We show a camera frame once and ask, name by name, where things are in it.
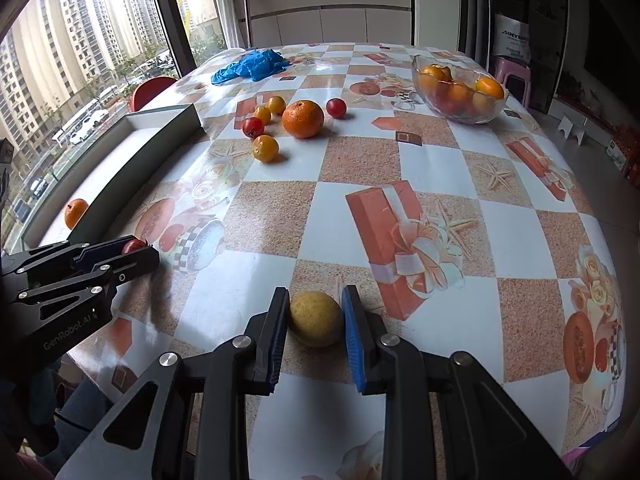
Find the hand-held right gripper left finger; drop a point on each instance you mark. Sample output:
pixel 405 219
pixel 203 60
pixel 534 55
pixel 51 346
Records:
pixel 275 342

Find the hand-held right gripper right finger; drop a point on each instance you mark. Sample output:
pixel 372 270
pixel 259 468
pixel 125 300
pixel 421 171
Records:
pixel 352 342

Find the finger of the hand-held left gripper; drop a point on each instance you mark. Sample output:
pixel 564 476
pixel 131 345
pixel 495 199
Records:
pixel 135 262
pixel 107 252

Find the red cherry tomato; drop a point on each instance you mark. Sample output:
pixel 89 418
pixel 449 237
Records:
pixel 336 107
pixel 253 127
pixel 134 246

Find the yellow round fruit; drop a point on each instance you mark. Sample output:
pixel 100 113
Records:
pixel 316 319

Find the grey shallow box tray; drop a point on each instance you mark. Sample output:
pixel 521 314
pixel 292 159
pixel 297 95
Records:
pixel 145 147

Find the yellow cherry tomato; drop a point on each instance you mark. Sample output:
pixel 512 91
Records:
pixel 262 114
pixel 265 148
pixel 275 105

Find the large orange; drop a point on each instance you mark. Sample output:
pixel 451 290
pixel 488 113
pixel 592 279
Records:
pixel 303 119

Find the small orange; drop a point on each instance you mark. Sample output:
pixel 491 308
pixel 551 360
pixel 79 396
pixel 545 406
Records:
pixel 76 212

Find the person's leg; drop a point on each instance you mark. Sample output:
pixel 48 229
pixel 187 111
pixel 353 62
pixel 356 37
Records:
pixel 75 410

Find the red chair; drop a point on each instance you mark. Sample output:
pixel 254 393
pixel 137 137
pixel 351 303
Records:
pixel 150 91

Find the checkered printed tablecloth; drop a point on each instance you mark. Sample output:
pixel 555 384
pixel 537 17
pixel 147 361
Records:
pixel 350 170

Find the blue crumpled cloth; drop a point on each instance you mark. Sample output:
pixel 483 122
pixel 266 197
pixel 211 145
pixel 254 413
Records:
pixel 250 66

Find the glass bowl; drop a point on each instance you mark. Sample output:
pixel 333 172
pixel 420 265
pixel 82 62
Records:
pixel 467 112

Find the white curtain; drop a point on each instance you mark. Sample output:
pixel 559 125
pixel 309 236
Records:
pixel 224 5

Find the white cabinet counter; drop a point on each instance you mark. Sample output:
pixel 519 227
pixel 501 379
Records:
pixel 325 22

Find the small white step stool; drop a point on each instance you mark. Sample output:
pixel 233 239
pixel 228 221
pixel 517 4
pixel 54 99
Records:
pixel 572 127

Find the pink plastic stool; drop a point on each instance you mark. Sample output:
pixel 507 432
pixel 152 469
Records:
pixel 515 77

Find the white printed bag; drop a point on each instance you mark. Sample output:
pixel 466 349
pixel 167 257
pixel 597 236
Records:
pixel 511 35

